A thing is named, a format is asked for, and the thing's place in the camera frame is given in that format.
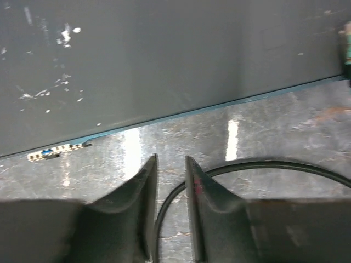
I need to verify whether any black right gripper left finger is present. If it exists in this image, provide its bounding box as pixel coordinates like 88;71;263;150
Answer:
1;155;158;262

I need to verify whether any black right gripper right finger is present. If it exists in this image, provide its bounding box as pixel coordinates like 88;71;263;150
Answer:
185;157;350;262

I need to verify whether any dark grey network switch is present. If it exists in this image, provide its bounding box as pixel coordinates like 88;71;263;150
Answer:
1;1;350;157

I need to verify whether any black cable with teal plug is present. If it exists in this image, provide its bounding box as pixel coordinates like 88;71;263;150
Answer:
153;158;351;263

